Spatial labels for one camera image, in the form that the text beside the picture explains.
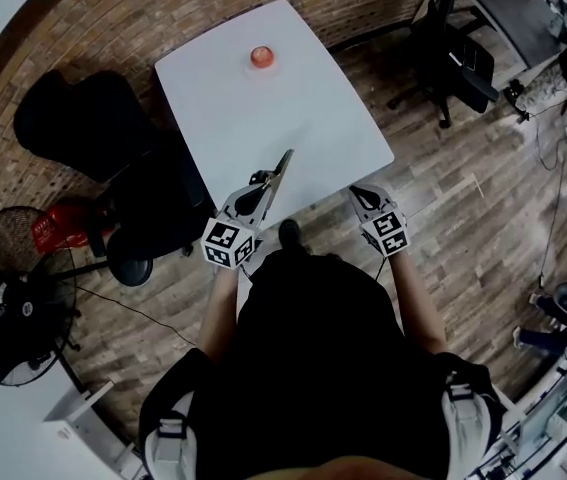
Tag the black mesh office chair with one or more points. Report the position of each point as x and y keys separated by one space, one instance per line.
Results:
x=463 y=83

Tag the person's right forearm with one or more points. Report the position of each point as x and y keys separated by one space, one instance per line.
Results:
x=415 y=303

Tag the red crate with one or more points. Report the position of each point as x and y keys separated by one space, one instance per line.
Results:
x=58 y=228

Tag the black floor fan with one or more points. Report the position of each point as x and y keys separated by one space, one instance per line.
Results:
x=130 y=265

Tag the person's black clothing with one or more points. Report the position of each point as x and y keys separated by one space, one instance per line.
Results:
x=313 y=358

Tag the person's left forearm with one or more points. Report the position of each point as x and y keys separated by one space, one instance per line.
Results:
x=218 y=313

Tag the white table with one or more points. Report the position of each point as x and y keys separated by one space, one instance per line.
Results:
x=263 y=118

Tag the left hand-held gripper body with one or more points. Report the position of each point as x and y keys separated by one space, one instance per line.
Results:
x=228 y=245

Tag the red apple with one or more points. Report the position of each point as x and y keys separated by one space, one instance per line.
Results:
x=261 y=56

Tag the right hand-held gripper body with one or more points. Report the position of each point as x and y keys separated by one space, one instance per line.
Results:
x=388 y=233

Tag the white cabinet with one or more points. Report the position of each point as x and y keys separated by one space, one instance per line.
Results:
x=78 y=428

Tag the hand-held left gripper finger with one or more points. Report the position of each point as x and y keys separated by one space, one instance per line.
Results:
x=243 y=194
x=265 y=208

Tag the person's left shoe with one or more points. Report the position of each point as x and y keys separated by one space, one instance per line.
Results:
x=290 y=233

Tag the black phone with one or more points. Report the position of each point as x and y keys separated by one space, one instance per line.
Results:
x=470 y=59

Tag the large black padded office chair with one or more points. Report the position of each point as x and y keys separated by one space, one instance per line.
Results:
x=88 y=128

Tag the grey top desk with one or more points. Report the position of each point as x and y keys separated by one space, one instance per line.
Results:
x=518 y=13

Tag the white frame workbench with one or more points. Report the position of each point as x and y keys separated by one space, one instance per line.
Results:
x=563 y=403

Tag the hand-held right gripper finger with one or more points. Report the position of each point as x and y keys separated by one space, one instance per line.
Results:
x=358 y=205
x=375 y=193

